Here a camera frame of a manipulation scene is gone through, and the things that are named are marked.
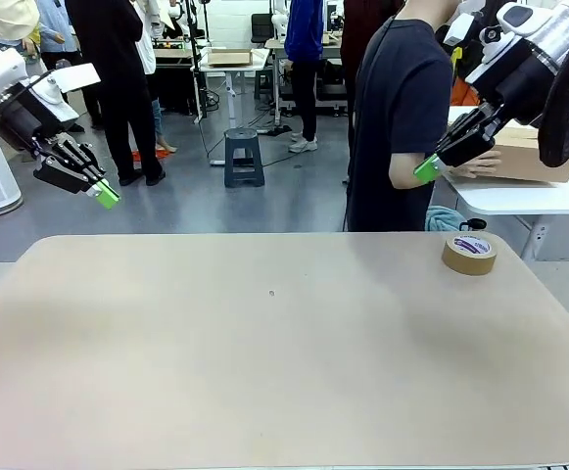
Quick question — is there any white standing desk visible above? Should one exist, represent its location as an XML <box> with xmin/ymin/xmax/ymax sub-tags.
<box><xmin>193</xmin><ymin>46</ymin><xmax>271</xmax><ymax>167</ymax></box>

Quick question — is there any bystander in light blue shirt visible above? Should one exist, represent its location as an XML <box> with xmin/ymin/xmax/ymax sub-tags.
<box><xmin>36</xmin><ymin>0</ymin><xmax>82</xmax><ymax>55</ymax></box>

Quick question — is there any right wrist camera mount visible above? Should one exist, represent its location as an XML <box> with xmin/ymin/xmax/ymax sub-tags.
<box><xmin>443</xmin><ymin>12</ymin><xmax>505</xmax><ymax>50</ymax></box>

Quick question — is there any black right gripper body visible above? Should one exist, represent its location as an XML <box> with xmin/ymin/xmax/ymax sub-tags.
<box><xmin>464</xmin><ymin>38</ymin><xmax>559</xmax><ymax>123</ymax></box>

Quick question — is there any workbench with green items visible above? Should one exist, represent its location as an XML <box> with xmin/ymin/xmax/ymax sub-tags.
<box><xmin>152</xmin><ymin>41</ymin><xmax>202</xmax><ymax>117</ymax></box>

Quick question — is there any orange cloth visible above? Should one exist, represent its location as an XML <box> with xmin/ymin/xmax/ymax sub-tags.
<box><xmin>131</xmin><ymin>149</ymin><xmax>173</xmax><ymax>163</ymax></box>

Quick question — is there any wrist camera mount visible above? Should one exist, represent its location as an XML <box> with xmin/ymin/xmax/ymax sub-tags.
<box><xmin>31</xmin><ymin>62</ymin><xmax>102</xmax><ymax>123</ymax></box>
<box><xmin>443</xmin><ymin>12</ymin><xmax>505</xmax><ymax>50</ymax></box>

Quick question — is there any bystander in dark maroon clothes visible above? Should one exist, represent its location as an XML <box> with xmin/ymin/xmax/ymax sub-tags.
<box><xmin>340</xmin><ymin>0</ymin><xmax>398</xmax><ymax>50</ymax></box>

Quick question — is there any person in black t-shirt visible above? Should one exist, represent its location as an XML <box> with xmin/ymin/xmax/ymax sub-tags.
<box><xmin>345</xmin><ymin>0</ymin><xmax>456</xmax><ymax>234</ymax></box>

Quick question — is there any brown packing tape roll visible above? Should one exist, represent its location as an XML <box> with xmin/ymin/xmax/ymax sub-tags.
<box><xmin>441</xmin><ymin>233</ymin><xmax>499</xmax><ymax>277</ymax></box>

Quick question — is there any person's right forearm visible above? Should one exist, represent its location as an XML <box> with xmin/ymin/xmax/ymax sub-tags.
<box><xmin>390</xmin><ymin>151</ymin><xmax>437</xmax><ymax>191</ymax></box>

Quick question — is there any bystander in blue jacket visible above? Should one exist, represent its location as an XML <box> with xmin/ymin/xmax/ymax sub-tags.
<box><xmin>283</xmin><ymin>0</ymin><xmax>328</xmax><ymax>154</ymax></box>

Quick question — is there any bystander in white coat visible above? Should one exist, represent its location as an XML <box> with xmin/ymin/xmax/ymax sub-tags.
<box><xmin>134</xmin><ymin>0</ymin><xmax>178</xmax><ymax>154</ymax></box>

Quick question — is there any dark right cable sleeve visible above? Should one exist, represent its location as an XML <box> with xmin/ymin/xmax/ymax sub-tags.
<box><xmin>538</xmin><ymin>9</ymin><xmax>569</xmax><ymax>168</ymax></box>

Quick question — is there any bystander in black clothes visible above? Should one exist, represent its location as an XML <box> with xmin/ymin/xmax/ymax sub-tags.
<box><xmin>66</xmin><ymin>0</ymin><xmax>166</xmax><ymax>187</ymax></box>

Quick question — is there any brown cardboard box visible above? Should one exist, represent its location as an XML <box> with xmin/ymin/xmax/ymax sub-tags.
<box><xmin>487</xmin><ymin>121</ymin><xmax>569</xmax><ymax>185</ymax></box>

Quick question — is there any person's right hand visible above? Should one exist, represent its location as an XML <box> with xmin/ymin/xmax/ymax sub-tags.
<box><xmin>448</xmin><ymin>149</ymin><xmax>503</xmax><ymax>180</ymax></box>

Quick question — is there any black swivel chair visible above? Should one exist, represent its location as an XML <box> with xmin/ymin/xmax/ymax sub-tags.
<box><xmin>250</xmin><ymin>13</ymin><xmax>274</xmax><ymax>45</ymax></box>

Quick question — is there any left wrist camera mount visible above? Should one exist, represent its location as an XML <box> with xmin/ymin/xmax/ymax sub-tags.
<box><xmin>31</xmin><ymin>62</ymin><xmax>102</xmax><ymax>123</ymax></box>

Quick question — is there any teal towel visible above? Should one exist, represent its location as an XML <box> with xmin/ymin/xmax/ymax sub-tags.
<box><xmin>424</xmin><ymin>205</ymin><xmax>467</xmax><ymax>234</ymax></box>

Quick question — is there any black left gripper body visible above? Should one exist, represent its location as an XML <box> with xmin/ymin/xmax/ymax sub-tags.
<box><xmin>0</xmin><ymin>86</ymin><xmax>65</xmax><ymax>156</ymax></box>

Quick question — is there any flat cardboard tray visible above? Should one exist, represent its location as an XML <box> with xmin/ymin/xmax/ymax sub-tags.
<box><xmin>207</xmin><ymin>47</ymin><xmax>257</xmax><ymax>68</ymax></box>

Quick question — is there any white side table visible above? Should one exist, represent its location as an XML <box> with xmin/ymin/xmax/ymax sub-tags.
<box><xmin>441</xmin><ymin>105</ymin><xmax>569</xmax><ymax>216</ymax></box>

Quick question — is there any bystander with tan hood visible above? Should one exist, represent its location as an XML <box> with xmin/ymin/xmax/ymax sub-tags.
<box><xmin>0</xmin><ymin>0</ymin><xmax>41</xmax><ymax>55</ymax></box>

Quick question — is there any dark grey step stool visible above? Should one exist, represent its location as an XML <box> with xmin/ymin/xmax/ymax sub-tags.
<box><xmin>222</xmin><ymin>127</ymin><xmax>266</xmax><ymax>189</ymax></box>

